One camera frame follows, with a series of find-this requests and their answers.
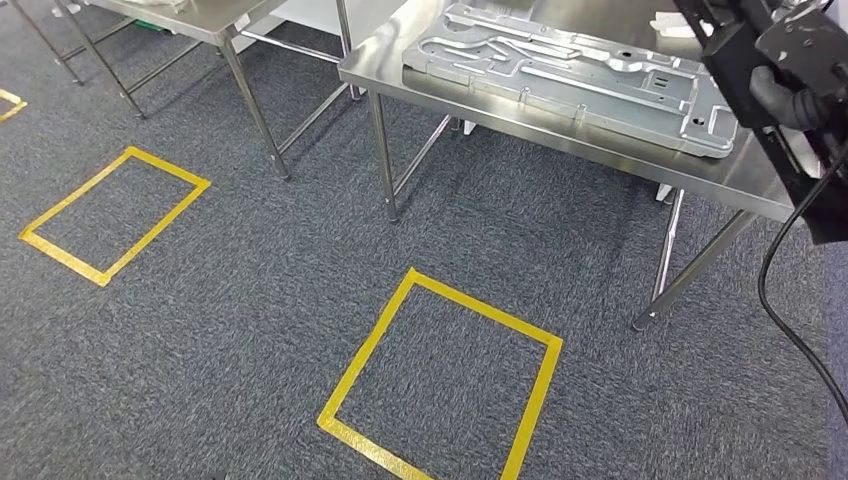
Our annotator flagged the black plastic frame part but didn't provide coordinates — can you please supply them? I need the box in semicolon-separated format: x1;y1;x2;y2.
672;0;848;246

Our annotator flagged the aluminium fixture plate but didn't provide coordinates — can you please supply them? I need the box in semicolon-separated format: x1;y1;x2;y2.
402;1;741;160

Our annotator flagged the stainless steel table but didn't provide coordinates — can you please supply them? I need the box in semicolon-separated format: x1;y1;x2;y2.
9;0;137;86
56;0;364;181

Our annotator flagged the stainless steel workbench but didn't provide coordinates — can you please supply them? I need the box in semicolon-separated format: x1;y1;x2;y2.
337;0;806;333

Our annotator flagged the white partition panel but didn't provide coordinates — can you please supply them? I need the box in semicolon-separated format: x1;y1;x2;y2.
231;0;412;58

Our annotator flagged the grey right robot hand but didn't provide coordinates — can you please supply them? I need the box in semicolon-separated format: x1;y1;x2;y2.
748;64;837;132

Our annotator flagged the white cloth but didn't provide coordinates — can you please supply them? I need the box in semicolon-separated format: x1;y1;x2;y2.
649;9;715;40

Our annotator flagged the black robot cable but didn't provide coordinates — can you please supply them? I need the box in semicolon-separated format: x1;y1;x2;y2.
757;142;848;425

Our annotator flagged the yellow floor tape square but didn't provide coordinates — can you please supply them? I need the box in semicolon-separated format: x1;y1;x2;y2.
0;87;29;125
18;145;212;288
315;266;564;480

